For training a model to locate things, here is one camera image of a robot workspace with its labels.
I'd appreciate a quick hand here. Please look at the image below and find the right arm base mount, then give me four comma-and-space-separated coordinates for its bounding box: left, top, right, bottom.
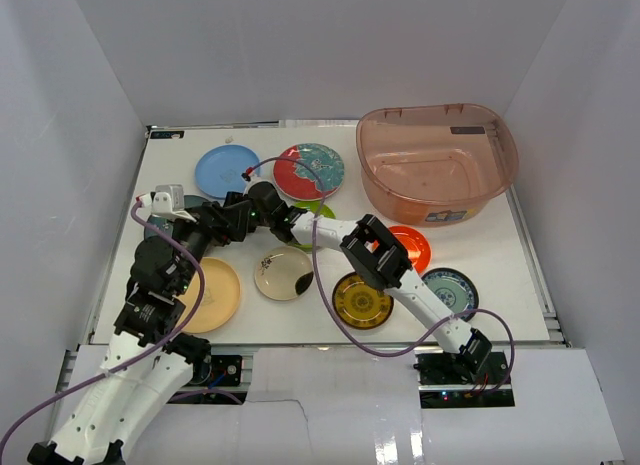
414, 352, 508, 391

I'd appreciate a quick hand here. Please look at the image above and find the transparent pink plastic bin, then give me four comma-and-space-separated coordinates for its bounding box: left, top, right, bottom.
356, 103, 519, 227

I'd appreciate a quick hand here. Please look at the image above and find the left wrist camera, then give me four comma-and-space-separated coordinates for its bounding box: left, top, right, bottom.
136, 184, 190, 220

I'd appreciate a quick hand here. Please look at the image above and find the orange red plate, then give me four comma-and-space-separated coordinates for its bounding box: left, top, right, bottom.
389, 225, 432, 275

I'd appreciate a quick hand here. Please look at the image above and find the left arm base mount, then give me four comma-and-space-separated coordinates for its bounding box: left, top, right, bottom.
189, 355, 243, 388

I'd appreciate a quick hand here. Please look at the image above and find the green plate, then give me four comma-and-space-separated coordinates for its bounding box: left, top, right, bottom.
294, 201, 336, 253

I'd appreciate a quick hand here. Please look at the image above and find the pale orange plate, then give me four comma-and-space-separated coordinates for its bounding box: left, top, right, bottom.
183, 257, 241, 334

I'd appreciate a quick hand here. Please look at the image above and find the black label sticker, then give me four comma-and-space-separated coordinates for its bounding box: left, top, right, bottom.
149, 130, 185, 140

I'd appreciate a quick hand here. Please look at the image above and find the teal blue patterned plate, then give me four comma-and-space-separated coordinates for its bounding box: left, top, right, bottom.
422, 267, 480, 322

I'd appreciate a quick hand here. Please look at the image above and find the red and teal plate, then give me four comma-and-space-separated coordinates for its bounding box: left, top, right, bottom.
273, 143, 345, 201

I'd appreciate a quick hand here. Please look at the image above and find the yellow and brown patterned plate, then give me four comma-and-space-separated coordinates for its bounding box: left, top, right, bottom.
332, 272, 394, 330

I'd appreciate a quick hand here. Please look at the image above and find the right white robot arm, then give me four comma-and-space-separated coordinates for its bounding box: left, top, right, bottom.
245, 179, 492, 384

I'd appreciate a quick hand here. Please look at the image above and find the light blue plate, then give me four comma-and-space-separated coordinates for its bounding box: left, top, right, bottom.
194, 144, 260, 199

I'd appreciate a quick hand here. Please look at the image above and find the cream plate with black patch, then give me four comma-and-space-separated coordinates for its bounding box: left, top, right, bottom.
254, 246, 314, 301

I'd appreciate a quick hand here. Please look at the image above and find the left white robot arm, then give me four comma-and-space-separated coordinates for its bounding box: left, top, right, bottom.
27, 193, 257, 464

